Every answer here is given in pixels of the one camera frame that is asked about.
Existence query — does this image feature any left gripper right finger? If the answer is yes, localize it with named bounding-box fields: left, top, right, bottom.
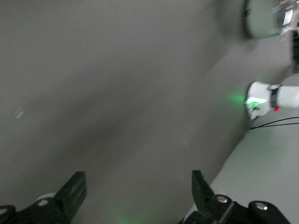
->
left=182, top=169, right=291, bottom=224

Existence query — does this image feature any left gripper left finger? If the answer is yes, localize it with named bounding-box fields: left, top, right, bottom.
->
left=0, top=171, right=87, bottom=224

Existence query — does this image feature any pale green cooking pot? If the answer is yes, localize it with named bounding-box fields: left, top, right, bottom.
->
left=242, top=0, right=294, bottom=42

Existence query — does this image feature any glass lid with tan knob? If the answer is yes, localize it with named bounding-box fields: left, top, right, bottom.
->
left=272, top=0, right=294, bottom=42

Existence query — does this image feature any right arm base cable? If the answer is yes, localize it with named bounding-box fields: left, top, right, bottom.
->
left=247, top=117, right=299, bottom=132

